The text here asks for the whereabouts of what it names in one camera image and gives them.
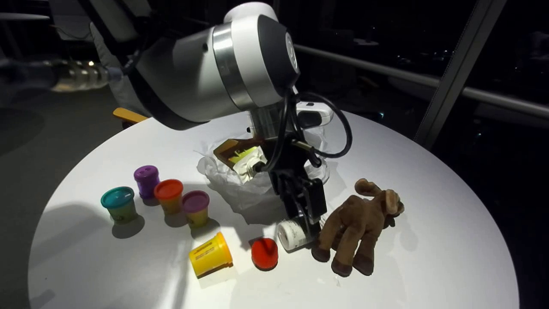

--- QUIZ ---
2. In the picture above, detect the metal railing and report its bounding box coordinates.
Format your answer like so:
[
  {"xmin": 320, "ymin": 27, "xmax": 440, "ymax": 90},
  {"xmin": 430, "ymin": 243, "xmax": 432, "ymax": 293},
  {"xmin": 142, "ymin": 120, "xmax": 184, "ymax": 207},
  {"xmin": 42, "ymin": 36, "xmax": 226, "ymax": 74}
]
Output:
[{"xmin": 294, "ymin": 0, "xmax": 549, "ymax": 150}]

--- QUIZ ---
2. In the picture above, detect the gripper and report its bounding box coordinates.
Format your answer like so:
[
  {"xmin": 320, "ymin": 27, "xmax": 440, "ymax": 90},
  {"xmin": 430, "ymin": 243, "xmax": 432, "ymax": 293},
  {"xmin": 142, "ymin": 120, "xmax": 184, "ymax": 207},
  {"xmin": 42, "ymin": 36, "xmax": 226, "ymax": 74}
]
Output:
[{"xmin": 262, "ymin": 136, "xmax": 329, "ymax": 241}]

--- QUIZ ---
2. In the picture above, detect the yellow dough tub without lid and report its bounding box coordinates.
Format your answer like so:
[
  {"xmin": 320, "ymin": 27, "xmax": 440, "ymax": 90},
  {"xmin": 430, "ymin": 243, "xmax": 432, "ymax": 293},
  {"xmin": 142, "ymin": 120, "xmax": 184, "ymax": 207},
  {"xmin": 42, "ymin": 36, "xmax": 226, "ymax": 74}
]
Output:
[{"xmin": 188, "ymin": 232, "xmax": 234, "ymax": 279}]

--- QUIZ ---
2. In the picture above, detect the white printed tub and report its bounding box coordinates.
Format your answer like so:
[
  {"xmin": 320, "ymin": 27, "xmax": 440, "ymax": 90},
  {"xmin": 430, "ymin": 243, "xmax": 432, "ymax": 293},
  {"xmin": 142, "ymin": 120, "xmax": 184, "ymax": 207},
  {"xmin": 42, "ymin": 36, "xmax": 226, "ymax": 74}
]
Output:
[{"xmin": 277, "ymin": 217, "xmax": 319, "ymax": 252}]

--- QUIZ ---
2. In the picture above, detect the brown plush moose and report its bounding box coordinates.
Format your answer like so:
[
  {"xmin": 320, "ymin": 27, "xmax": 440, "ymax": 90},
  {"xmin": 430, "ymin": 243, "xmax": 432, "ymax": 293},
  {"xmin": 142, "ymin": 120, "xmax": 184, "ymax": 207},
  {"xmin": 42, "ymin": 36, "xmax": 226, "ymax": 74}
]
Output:
[{"xmin": 311, "ymin": 178, "xmax": 405, "ymax": 278}]

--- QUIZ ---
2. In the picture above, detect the yellow green tube white cap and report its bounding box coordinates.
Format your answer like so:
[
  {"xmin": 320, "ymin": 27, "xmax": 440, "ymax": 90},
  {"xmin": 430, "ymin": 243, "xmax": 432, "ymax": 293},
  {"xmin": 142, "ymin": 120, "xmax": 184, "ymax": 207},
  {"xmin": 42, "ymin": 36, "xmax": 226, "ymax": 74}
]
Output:
[{"xmin": 229, "ymin": 147, "xmax": 267, "ymax": 185}]

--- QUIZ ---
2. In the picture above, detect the red round lid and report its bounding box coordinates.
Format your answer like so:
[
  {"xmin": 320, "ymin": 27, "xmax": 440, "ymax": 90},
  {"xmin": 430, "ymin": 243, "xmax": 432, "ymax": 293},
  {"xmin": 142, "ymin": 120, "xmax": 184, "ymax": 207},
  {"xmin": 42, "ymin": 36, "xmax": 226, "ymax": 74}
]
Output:
[{"xmin": 250, "ymin": 237, "xmax": 279, "ymax": 271}]

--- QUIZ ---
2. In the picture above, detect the yellow wooden chair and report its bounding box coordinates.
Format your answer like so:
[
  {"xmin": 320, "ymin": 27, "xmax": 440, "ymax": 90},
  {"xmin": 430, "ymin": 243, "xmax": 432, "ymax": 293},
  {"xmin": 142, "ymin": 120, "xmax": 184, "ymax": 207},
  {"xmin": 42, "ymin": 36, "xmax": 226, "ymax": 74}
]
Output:
[{"xmin": 112, "ymin": 107, "xmax": 149, "ymax": 129}]

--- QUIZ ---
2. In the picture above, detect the yellow dough tub purple lid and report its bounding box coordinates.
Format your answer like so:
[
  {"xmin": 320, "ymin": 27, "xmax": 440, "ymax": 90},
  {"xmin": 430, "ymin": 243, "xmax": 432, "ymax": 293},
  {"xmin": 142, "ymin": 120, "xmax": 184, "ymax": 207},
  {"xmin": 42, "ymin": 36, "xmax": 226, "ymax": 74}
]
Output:
[{"xmin": 181, "ymin": 190, "xmax": 211, "ymax": 229}]

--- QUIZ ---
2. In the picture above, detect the round table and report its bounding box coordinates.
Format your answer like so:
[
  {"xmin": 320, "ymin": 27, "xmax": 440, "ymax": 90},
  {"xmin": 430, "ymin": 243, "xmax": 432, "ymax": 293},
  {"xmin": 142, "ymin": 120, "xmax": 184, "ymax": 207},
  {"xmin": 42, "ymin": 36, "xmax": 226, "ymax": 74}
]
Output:
[{"xmin": 0, "ymin": 12, "xmax": 51, "ymax": 23}]

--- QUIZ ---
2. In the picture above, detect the crumpled clear plastic bag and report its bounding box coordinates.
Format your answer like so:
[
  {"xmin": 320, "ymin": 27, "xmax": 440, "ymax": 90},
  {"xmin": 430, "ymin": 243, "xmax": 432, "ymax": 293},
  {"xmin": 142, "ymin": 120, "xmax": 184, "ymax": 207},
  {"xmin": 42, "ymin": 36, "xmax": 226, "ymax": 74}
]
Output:
[{"xmin": 196, "ymin": 136, "xmax": 332, "ymax": 226}]

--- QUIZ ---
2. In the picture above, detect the dough tub orange lid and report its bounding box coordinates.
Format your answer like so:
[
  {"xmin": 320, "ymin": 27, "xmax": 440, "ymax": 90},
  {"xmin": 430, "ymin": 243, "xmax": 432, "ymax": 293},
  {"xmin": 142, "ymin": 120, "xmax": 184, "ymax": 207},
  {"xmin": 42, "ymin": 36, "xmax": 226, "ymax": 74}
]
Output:
[{"xmin": 154, "ymin": 179, "xmax": 184, "ymax": 215}]

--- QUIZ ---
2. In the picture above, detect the dough tub teal lid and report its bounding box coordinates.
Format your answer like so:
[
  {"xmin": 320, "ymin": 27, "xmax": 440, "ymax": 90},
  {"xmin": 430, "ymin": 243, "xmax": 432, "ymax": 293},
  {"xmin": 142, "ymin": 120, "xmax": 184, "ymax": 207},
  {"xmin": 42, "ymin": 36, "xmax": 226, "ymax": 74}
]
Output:
[{"xmin": 100, "ymin": 186, "xmax": 139, "ymax": 225}]

